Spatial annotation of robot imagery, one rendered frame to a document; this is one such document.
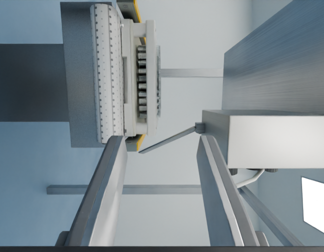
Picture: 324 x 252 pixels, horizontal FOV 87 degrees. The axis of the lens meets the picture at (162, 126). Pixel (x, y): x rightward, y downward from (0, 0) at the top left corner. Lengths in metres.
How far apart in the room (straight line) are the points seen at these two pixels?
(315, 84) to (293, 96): 0.06
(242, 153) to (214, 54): 3.74
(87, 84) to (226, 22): 4.20
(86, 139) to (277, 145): 0.38
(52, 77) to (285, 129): 0.54
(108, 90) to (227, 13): 4.33
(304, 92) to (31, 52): 0.67
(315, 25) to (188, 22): 3.84
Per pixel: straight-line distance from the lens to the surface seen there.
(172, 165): 3.56
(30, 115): 0.58
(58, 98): 0.53
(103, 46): 0.36
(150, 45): 0.39
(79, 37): 0.41
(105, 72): 0.35
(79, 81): 0.39
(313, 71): 0.50
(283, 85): 0.57
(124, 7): 0.39
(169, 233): 3.99
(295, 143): 0.41
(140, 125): 0.39
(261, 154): 0.38
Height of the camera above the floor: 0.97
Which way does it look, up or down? level
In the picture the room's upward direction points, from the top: 90 degrees clockwise
